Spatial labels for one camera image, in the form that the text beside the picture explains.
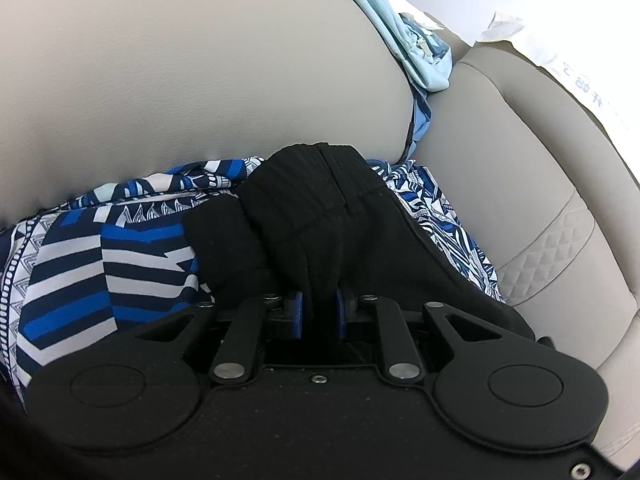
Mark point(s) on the light blue garment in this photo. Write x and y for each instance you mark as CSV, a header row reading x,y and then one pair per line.
x,y
411,37

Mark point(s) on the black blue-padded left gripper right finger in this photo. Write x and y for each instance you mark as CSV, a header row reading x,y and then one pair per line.
x,y
352,311

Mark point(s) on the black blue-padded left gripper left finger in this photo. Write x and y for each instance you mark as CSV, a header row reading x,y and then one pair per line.
x,y
290,311

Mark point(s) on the black pants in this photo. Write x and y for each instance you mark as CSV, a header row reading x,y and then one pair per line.
x,y
316,221

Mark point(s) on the blue white patterned cloth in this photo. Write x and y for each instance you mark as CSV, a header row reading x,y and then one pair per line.
x,y
106,261

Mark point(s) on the beige leather sofa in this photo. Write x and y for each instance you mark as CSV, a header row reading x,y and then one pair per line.
x,y
100,90

